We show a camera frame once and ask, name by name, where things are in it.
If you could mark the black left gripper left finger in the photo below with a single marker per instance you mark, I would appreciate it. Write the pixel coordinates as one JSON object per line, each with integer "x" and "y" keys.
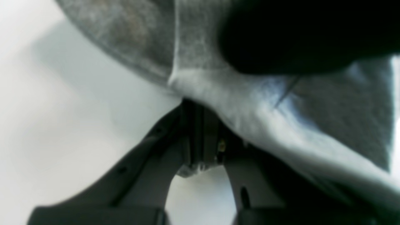
{"x": 134, "y": 191}

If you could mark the grey T-shirt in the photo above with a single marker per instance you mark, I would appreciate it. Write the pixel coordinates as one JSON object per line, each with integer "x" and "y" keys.
{"x": 336, "y": 130}

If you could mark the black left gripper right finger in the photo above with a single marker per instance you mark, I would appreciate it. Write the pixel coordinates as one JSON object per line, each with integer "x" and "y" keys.
{"x": 266, "y": 191}

